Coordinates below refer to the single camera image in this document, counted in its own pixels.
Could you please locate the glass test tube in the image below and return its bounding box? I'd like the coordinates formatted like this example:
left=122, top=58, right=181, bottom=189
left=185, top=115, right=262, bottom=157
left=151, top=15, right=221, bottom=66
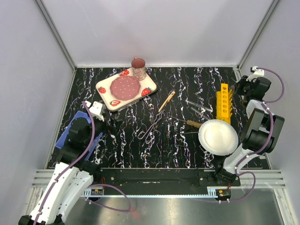
left=190, top=107, right=210, bottom=120
left=228, top=85, right=236, bottom=97

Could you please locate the strawberry pattern tray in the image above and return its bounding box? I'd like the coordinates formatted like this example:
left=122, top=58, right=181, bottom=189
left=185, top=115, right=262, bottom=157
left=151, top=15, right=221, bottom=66
left=96, top=68, right=157, bottom=112

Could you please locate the blue plastic bin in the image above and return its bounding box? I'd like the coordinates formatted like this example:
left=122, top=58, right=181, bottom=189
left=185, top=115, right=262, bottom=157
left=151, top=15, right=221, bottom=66
left=55, top=111, right=104, bottom=161

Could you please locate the yellow test tube rack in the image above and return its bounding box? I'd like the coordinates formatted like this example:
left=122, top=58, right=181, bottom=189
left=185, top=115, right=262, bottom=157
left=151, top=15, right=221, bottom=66
left=216, top=83, right=233, bottom=125

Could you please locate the thin metal needle probe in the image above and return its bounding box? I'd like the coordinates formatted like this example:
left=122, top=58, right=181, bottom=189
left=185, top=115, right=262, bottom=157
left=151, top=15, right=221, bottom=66
left=174, top=132, right=199, bottom=135

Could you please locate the wooden clothespin clamp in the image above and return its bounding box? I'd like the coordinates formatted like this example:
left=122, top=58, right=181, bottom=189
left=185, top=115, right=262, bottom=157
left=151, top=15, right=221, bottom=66
left=158, top=91, right=176, bottom=113

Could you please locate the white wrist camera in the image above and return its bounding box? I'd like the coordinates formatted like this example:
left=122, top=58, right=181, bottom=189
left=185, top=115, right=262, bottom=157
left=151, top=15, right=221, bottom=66
left=246, top=66, right=264, bottom=82
left=84, top=101, right=106, bottom=122

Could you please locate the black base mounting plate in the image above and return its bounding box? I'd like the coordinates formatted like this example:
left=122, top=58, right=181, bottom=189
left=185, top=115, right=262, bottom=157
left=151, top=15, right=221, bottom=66
left=98, top=168, right=241, bottom=187

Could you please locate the pink dotted plate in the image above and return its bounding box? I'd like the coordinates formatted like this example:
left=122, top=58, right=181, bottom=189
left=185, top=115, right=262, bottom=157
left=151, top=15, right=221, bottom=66
left=110, top=75, right=141, bottom=101

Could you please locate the pink floral mug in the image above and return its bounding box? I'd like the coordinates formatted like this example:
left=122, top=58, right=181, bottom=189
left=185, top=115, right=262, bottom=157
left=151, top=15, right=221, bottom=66
left=131, top=57, right=146, bottom=81

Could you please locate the right controller box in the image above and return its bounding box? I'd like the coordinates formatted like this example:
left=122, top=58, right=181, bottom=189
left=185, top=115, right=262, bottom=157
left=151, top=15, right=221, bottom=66
left=217, top=189, right=231, bottom=198

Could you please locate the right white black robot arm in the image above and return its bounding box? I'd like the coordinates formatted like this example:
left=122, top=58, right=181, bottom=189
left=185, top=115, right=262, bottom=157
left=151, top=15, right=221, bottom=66
left=213, top=75, right=285, bottom=186

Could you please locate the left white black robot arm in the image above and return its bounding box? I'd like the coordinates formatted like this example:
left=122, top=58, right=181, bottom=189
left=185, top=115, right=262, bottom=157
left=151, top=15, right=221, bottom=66
left=18, top=109, right=110, bottom=225

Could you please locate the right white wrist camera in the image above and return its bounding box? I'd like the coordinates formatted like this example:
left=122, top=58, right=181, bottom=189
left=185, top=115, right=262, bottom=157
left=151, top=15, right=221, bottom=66
left=246, top=66, right=264, bottom=82

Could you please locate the white paper plate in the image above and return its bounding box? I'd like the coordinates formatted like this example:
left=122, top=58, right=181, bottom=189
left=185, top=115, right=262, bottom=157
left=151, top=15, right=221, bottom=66
left=198, top=119, right=239, bottom=156

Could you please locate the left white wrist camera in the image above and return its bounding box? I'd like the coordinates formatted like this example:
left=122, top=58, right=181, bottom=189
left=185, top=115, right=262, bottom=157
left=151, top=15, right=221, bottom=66
left=84, top=101, right=106, bottom=122

